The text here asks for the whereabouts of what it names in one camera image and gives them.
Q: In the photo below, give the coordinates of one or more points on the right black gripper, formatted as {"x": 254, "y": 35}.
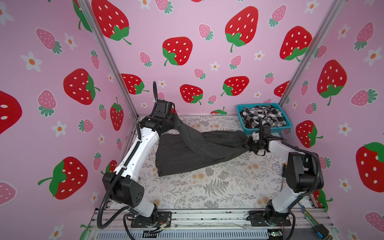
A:
{"x": 248, "y": 145}

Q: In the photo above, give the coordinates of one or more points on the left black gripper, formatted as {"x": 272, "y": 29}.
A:
{"x": 173, "y": 118}

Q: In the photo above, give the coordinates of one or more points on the dark grey pinstriped shirt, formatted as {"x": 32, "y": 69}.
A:
{"x": 191, "y": 150}

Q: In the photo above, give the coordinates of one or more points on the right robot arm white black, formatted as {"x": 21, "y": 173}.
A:
{"x": 303, "y": 175}

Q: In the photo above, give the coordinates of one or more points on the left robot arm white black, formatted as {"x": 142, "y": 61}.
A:
{"x": 122, "y": 184}

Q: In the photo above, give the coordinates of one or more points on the black white checkered shirt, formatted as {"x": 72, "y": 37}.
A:
{"x": 267, "y": 116}

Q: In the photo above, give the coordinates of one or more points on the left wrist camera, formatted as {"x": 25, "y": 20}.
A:
{"x": 163, "y": 109}

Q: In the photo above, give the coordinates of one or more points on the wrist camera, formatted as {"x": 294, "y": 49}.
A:
{"x": 261, "y": 134}
{"x": 163, "y": 109}

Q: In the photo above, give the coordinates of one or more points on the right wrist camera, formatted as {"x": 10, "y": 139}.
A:
{"x": 261, "y": 134}

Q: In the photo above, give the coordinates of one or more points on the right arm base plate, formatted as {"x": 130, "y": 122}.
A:
{"x": 268, "y": 219}

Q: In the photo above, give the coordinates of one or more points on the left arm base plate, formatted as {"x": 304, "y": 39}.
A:
{"x": 160, "y": 219}

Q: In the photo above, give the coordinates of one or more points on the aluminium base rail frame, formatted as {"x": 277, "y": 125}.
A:
{"x": 195, "y": 224}

